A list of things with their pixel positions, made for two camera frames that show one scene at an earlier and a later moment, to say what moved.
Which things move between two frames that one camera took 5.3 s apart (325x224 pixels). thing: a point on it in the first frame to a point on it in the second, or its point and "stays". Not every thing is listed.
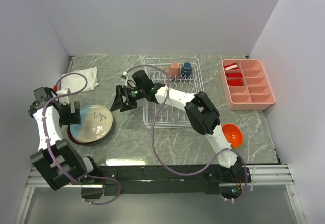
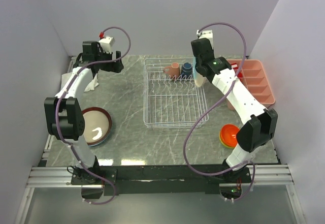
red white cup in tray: [231, 66] stays
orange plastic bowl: [234, 135] stays
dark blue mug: [186, 70] stays
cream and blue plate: [96, 122] to [199, 79]
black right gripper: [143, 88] to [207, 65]
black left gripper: [71, 118] to [113, 66]
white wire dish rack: [183, 74] stays
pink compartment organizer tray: [247, 85] stays
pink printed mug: [173, 71] stays
